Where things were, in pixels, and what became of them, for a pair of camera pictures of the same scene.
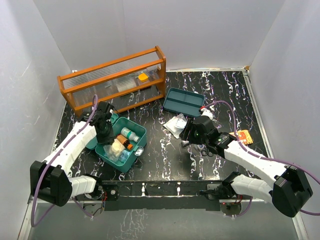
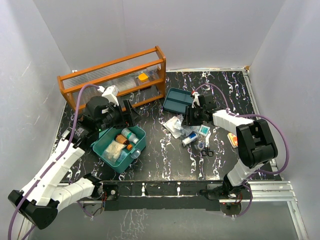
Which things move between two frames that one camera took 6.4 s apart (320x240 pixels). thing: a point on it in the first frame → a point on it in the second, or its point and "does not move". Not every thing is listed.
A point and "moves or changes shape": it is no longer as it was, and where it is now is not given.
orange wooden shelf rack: (124, 83) does not move
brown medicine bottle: (125, 142) does not move
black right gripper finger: (185, 133) → (187, 119)
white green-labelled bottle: (129, 134) does not move
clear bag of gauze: (175, 125) does not move
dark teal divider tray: (187, 103) does not move
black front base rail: (160, 195) does not move
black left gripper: (109, 138) → (130, 119)
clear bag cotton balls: (113, 151) moves or changes shape
